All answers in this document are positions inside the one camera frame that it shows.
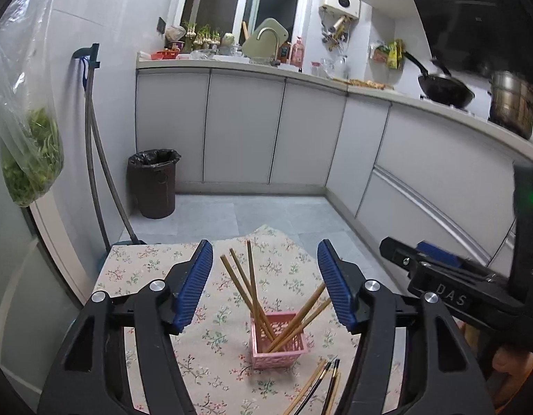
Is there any wooden chopstick in basket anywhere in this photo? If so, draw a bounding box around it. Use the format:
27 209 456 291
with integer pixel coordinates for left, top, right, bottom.
220 255 274 340
246 240 263 347

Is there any pink plastic utensil basket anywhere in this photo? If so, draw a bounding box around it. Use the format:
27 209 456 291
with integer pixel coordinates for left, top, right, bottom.
250 310 310 371

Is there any mop with blue clip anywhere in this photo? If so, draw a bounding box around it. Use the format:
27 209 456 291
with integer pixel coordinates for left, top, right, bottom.
72 43 144 252

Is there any bag of green vegetables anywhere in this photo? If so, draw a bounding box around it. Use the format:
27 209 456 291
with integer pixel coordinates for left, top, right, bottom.
0 0 64 207

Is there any person's hand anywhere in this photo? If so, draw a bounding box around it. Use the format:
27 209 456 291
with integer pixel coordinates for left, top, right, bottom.
461 319 533 412

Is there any green cutting board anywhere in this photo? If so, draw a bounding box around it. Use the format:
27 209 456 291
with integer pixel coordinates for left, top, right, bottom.
242 18 288 59

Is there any floral tablecloth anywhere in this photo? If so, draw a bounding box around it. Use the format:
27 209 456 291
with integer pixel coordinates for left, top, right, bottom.
94 225 360 414

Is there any pink soap bottle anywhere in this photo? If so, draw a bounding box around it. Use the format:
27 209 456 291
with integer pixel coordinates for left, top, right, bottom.
291 37 304 70

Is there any dark brown trash bin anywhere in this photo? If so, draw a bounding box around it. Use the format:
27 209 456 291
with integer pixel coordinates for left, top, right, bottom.
128 149 181 219

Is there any steel stock pot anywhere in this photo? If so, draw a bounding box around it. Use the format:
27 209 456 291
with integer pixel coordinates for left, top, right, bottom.
489 70 533 140

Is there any black chopstick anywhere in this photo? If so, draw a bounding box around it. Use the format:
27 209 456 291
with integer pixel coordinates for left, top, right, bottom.
294 361 332 415

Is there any kitchen faucet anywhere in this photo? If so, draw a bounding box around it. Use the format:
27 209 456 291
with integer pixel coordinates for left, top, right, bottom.
256 26 280 63

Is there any black wok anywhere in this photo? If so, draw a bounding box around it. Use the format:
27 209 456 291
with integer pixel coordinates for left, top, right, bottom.
403 50 475 110

